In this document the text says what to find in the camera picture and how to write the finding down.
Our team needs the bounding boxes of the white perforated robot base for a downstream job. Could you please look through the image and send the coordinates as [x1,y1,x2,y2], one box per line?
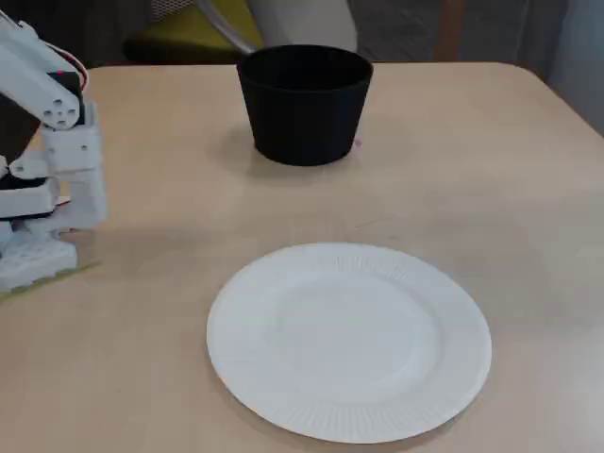
[0,230,79,292]

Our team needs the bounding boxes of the white paper plate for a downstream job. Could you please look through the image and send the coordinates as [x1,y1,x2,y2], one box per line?
[206,243,493,445]

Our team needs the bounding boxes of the green office chair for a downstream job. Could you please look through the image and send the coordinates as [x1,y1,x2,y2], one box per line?
[123,0,360,65]

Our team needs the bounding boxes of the green base mat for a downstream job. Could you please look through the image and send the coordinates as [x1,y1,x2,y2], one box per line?
[0,261,103,301]

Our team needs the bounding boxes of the brown wooden post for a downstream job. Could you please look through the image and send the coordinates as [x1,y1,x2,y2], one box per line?
[436,0,466,62]

